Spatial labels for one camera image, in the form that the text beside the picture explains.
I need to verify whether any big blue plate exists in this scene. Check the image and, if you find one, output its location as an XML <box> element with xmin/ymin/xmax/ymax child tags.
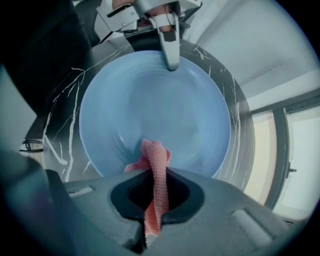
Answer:
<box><xmin>79</xmin><ymin>49</ymin><xmax>232</xmax><ymax>180</ymax></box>

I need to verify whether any person's black clothing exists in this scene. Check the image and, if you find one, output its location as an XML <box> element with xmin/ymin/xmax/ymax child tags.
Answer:
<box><xmin>4</xmin><ymin>0</ymin><xmax>98</xmax><ymax>118</ymax></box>

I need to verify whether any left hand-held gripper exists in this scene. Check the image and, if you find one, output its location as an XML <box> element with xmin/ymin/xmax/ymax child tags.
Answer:
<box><xmin>96</xmin><ymin>0</ymin><xmax>202</xmax><ymax>72</ymax></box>

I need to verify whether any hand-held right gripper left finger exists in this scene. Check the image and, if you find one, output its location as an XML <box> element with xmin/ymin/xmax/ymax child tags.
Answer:
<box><xmin>44</xmin><ymin>168</ymin><xmax>154</xmax><ymax>256</ymax></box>

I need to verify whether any black framed window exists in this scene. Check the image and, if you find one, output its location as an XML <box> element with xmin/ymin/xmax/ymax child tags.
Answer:
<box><xmin>249</xmin><ymin>98</ymin><xmax>320</xmax><ymax>223</ymax></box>

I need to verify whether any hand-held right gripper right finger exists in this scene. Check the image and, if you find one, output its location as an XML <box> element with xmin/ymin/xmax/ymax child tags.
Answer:
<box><xmin>147</xmin><ymin>166</ymin><xmax>296</xmax><ymax>256</ymax></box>

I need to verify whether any pink cloth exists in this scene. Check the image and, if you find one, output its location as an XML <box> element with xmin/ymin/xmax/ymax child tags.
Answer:
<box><xmin>124</xmin><ymin>138</ymin><xmax>172</xmax><ymax>237</ymax></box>

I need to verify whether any person's left hand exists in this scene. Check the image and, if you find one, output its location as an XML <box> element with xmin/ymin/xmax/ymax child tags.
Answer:
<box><xmin>138</xmin><ymin>6</ymin><xmax>176</xmax><ymax>33</ymax></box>

